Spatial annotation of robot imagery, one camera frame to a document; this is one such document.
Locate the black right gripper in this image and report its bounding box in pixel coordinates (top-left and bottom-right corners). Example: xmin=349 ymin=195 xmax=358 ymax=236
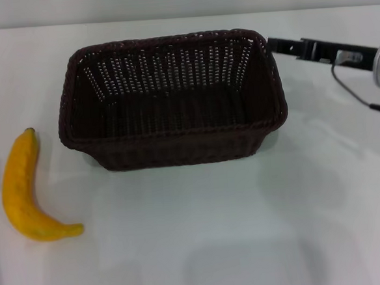
xmin=266 ymin=30 xmax=380 ymax=77

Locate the yellow banana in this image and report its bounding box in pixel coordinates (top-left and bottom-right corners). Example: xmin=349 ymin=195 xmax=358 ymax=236
xmin=0 ymin=124 xmax=86 ymax=245

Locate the dark brown woven basket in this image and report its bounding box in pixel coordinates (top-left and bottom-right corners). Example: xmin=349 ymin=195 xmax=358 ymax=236
xmin=51 ymin=25 xmax=292 ymax=176

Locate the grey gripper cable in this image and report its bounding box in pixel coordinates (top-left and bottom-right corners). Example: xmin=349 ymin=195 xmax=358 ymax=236
xmin=329 ymin=47 xmax=380 ymax=120

